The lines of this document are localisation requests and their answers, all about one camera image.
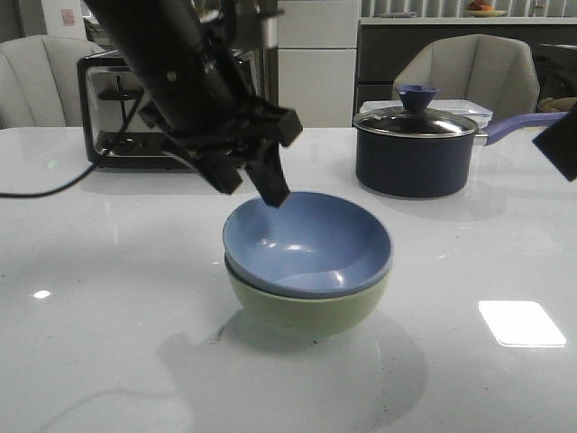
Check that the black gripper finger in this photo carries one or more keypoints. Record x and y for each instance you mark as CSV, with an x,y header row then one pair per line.
x,y
558,141

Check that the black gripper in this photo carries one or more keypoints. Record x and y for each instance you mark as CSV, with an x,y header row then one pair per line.
x,y
205,104

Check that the blue bowl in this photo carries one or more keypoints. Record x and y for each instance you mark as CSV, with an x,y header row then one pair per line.
x,y
314,246

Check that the green bowl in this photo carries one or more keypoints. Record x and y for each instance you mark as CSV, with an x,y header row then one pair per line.
x,y
307,317

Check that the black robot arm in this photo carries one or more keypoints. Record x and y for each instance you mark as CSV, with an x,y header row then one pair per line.
x,y
134,26

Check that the beige armchair right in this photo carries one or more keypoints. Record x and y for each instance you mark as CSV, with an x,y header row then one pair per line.
x,y
494,72

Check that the beige armchair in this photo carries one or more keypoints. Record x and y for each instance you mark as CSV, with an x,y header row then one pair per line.
x,y
39,81
494,72

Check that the clear plastic storage container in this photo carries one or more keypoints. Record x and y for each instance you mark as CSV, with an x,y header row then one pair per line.
x,y
481,115

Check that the black chrome four-slot toaster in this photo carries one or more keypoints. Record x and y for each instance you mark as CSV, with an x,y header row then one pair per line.
x,y
108,90

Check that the glass pot lid blue knob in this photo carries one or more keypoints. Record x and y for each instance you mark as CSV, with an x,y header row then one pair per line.
x,y
414,118

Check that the dark blue saucepan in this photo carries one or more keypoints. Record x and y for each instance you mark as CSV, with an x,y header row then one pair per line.
x,y
426,167

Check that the white refrigerator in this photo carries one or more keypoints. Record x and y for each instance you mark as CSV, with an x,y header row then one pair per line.
x,y
317,59

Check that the fruit plate on counter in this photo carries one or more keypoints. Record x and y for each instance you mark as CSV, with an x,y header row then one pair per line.
x,y
482,9

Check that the dark kitchen counter cabinet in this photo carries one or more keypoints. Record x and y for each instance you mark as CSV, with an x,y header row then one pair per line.
x,y
387,45

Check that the beige armchair left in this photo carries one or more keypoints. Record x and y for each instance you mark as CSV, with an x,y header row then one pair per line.
x,y
39,81

